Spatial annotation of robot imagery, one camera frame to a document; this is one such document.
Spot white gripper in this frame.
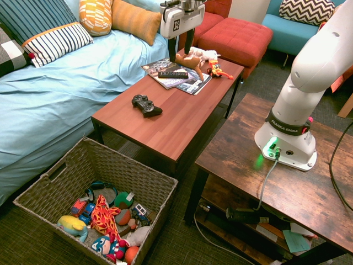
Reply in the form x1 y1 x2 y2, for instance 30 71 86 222
159 0 207 63

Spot black gamepad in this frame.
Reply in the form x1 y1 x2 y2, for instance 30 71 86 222
131 94 163 119

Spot grey wicker basket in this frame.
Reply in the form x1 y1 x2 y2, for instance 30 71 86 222
13 137 179 265

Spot brown and white plush toys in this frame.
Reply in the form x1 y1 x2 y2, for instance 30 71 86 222
175 52 205 82

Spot white plush unicorn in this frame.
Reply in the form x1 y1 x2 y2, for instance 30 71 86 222
189 46 222 68

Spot magazine with grey cover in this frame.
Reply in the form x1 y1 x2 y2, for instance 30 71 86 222
140 58 195 91

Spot black TV remote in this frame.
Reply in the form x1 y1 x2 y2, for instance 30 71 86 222
157 71 189 80

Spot business magazine with blue cover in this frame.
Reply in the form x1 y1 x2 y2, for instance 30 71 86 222
175 70 213 96

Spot orange toy excavator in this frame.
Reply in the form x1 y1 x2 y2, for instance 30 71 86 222
206 59 234 81

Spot red armchair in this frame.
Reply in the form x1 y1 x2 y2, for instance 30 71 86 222
178 0 233 52

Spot mustard ribbed pillow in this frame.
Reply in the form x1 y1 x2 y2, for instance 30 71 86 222
111 0 163 46

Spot red tufted ottoman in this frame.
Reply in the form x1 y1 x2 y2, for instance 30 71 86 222
197 17 274 80

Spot red-brown wooden coffee table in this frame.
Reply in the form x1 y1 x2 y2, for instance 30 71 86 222
90 48 245 180

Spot yellow white patterned pillow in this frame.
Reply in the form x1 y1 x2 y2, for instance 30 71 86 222
79 0 114 37

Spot teal sofa chair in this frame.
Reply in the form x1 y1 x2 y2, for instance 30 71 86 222
261 0 347 57

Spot light blue sofa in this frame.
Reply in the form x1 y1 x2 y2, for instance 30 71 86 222
0 0 177 206

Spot white navy striped pillow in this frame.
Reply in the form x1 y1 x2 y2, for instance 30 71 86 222
22 22 94 68

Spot rustic dark wood table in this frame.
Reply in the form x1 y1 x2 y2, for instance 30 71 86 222
184 93 353 265

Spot black white chevron pillow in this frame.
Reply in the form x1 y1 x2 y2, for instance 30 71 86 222
279 0 336 27

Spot blue striped large pillow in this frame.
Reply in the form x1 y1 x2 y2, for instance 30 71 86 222
0 0 79 46

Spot orange red box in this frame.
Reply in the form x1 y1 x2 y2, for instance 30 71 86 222
330 65 353 93

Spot blue black headphones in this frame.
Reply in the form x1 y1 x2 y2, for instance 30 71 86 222
84 181 119 206

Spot green plush ball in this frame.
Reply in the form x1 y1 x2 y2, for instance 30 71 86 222
113 191 136 210

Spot black white checked pillow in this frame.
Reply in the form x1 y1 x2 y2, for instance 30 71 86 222
0 26 36 78

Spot blue white toy truck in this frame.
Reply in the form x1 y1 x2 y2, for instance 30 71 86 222
131 203 152 225

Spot light wooden furniture piece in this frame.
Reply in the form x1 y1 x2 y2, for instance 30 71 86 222
337 93 353 119

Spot brown plush ball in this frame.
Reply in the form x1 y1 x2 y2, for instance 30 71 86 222
114 209 133 226

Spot black power adapter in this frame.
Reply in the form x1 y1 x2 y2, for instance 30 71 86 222
225 207 270 225

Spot orange flame pattern plush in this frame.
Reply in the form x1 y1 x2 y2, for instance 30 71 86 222
90 194 122 241

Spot red toy car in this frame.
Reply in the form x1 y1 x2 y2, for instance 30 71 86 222
70 198 89 219

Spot blue toy car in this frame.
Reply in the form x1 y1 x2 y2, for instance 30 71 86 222
79 203 96 225

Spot white grey plush toy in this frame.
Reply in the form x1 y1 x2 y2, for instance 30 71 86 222
126 225 151 247

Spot yellow blue plush toy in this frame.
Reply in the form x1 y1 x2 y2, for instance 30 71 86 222
56 215 89 243

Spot Captain America plush doll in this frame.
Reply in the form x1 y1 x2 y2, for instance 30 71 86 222
90 234 131 264

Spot orange ball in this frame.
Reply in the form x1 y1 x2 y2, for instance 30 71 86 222
124 245 140 265

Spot white paper sheet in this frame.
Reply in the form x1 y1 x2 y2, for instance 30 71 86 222
289 222 315 239

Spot teal envelope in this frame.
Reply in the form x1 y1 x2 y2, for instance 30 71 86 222
282 229 311 253

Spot robot base power cable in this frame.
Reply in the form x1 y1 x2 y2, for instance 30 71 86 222
253 153 281 213

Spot white floor cable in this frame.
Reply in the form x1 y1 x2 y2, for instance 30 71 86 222
193 209 258 265

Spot long black cable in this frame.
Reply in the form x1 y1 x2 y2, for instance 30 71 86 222
328 128 353 214

